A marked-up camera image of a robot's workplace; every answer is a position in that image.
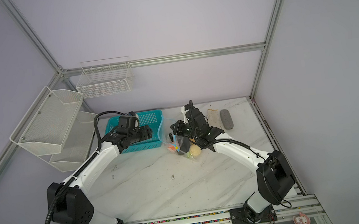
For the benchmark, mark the white wire basket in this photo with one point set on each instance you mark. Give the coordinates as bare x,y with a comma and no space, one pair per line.
105,77

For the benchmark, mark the red orange toy fruit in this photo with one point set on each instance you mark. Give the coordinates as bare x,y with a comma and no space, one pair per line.
172,148

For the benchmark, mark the grey oval stone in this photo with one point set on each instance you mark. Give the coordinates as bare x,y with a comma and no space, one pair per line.
226,119

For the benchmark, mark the cream toy pear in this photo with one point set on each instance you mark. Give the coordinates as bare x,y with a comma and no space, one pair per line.
194,151

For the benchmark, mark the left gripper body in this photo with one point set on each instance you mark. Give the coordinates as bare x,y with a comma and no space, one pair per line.
141,134

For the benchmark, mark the clear zip bag blue zipper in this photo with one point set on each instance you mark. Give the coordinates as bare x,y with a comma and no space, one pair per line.
165,135

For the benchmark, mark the white mesh shelf lower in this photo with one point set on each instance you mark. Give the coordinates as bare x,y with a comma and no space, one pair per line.
77,146

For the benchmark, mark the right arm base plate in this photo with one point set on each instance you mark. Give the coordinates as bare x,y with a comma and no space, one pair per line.
245,215

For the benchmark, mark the black toy avocado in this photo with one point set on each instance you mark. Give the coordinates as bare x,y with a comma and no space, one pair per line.
183,144

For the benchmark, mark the teal plastic basket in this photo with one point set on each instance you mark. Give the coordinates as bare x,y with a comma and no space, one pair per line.
153,119

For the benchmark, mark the white mesh shelf upper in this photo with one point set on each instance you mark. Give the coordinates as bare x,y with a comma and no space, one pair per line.
47,124

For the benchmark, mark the white mesh shelf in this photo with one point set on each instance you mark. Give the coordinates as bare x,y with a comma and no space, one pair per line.
47,124
77,146

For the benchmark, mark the white work glove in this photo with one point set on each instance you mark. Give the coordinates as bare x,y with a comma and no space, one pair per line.
214,119

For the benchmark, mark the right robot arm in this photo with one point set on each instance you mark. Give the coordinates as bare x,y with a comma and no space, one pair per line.
275,178

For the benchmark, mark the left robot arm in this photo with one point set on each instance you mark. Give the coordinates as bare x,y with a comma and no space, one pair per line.
68,201

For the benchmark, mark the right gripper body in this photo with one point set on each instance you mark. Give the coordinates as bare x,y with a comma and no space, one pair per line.
194,134

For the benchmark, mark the pink toy figure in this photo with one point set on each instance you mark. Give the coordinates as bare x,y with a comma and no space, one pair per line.
301,218

